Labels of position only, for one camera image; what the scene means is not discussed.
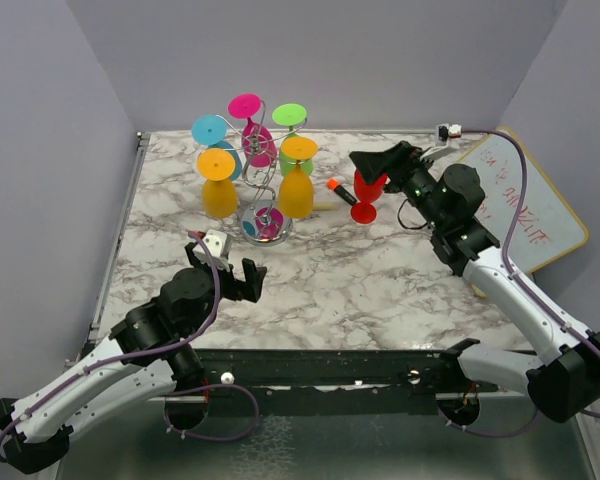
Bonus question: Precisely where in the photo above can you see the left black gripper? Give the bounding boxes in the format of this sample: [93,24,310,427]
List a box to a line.
[185,243,267,336]

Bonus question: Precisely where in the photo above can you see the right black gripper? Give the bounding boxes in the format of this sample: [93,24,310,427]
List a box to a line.
[350,140,446,231]

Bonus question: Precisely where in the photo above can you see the red wine glass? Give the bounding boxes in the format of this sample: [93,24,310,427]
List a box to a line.
[350,170,388,224]

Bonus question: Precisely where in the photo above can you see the yellow wine glass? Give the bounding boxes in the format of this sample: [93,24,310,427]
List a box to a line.
[278,135,318,219]
[197,148,238,219]

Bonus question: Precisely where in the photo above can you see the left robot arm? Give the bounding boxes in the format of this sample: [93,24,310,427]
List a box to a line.
[0,240,267,474]

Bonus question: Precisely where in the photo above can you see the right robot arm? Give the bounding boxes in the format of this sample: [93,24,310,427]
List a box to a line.
[349,141,600,423]

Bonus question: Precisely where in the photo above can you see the chrome wine glass rack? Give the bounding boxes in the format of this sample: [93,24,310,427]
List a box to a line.
[226,99,293,247]

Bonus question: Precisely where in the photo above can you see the green wine glass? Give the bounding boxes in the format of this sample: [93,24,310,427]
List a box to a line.
[272,103,307,176]

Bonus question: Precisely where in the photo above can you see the pink wine glass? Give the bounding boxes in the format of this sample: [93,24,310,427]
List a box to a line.
[228,93,272,168]

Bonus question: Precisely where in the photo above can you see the blue wine glass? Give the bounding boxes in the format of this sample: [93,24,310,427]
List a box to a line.
[191,114,242,181]

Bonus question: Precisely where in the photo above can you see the orange black highlighter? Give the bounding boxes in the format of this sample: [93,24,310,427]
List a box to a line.
[326,178,358,206]

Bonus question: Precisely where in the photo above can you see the pale yellow marker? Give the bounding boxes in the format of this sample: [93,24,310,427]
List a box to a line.
[313,202,339,212]

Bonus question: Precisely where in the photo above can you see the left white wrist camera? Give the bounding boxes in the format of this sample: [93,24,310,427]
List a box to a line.
[188,229,233,271]

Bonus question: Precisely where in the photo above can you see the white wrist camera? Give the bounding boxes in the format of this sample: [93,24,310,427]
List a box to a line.
[420,123,462,164]
[188,229,233,271]

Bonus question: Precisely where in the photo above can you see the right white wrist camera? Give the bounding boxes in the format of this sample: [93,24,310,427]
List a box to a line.
[420,123,462,164]

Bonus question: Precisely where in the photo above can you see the whiteboard with yellow frame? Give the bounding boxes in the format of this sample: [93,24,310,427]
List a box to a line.
[460,135,589,274]

